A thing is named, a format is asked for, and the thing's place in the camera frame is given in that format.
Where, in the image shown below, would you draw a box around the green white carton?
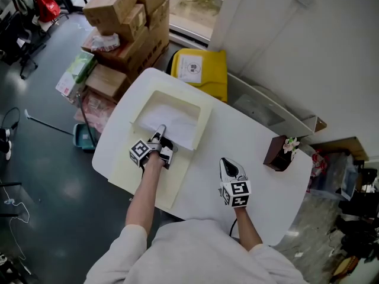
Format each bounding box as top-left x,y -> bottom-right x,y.
55,50 -> 97,99

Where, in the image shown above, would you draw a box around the pink white flowers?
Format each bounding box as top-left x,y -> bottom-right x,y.
282,137 -> 300,161

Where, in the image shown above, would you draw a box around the cream cardboard sheet with cut-out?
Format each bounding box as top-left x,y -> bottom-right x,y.
108,77 -> 213,210

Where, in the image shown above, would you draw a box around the pink package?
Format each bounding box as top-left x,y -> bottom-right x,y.
73,90 -> 116,133

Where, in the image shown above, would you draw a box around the brown wooden holder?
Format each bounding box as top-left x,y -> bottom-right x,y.
262,134 -> 294,172

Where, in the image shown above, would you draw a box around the black floor cable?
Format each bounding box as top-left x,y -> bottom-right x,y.
1,107 -> 21,130

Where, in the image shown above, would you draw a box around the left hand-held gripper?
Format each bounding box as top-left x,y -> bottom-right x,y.
129,124 -> 178,170

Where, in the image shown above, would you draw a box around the person's left forearm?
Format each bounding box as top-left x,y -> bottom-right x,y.
126,152 -> 165,235

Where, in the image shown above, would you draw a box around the stack of brown cardboard boxes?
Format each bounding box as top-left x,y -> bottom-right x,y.
81,0 -> 171,103

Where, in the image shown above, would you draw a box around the person's light grey sweatshirt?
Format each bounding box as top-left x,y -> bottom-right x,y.
84,218 -> 309,284

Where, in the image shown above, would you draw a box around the white A4 paper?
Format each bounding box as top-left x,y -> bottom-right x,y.
138,104 -> 198,151

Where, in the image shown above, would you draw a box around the brown cardboard sheet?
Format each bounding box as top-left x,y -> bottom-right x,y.
309,136 -> 370,162

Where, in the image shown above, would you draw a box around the yellow plastic bin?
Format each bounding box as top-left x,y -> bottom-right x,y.
170,48 -> 228,103

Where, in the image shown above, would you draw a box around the person's right forearm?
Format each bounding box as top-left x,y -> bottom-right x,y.
235,207 -> 264,251

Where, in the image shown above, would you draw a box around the white floor cable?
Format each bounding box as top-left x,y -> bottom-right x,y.
0,182 -> 30,275

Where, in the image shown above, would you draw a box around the white plastic bag red print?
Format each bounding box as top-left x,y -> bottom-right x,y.
90,33 -> 121,53

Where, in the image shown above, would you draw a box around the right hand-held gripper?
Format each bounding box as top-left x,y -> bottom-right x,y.
219,157 -> 252,208

